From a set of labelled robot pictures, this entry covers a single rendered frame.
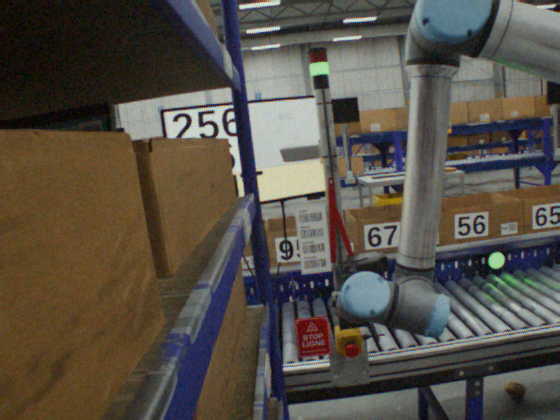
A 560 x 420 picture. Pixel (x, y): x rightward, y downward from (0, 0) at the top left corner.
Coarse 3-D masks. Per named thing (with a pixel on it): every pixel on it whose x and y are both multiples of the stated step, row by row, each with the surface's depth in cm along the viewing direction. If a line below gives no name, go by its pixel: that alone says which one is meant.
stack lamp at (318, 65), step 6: (312, 54) 106; (318, 54) 106; (324, 54) 106; (312, 60) 107; (318, 60) 106; (324, 60) 106; (312, 66) 107; (318, 66) 106; (324, 66) 107; (312, 72) 108; (318, 72) 107; (324, 72) 107
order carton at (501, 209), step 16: (448, 208) 204; (464, 208) 175; (480, 208) 175; (496, 208) 175; (512, 208) 175; (448, 224) 176; (496, 224) 176; (448, 240) 177; (464, 240) 177; (480, 240) 177
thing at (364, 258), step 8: (352, 256) 114; (360, 256) 112; (368, 256) 111; (376, 256) 110; (384, 256) 110; (344, 264) 113; (360, 264) 110; (368, 264) 109; (376, 264) 109; (384, 264) 110; (360, 272) 110; (376, 272) 110
